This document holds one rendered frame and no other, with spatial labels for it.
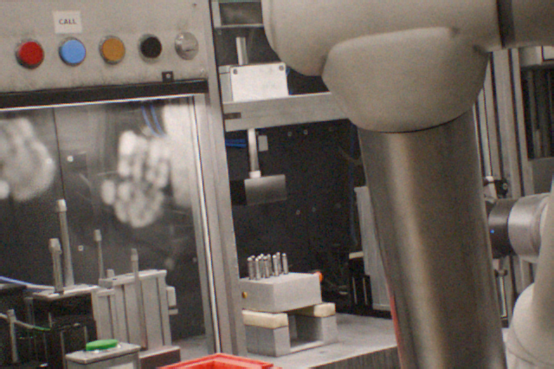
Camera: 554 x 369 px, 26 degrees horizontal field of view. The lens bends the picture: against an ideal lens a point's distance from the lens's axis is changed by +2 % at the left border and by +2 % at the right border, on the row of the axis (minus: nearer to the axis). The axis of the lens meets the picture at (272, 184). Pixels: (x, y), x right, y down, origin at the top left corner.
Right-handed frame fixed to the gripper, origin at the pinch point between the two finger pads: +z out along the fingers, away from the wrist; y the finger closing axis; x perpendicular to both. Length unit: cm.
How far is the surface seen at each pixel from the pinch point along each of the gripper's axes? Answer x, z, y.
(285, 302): 2.8, 33.1, -13.2
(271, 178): -1.4, 39.3, 7.4
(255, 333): 6.5, 37.4, -17.9
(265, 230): -16, 64, -4
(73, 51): 42, 19, 29
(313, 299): -3.2, 33.1, -13.6
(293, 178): -24, 64, 6
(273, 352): 6.5, 32.5, -20.6
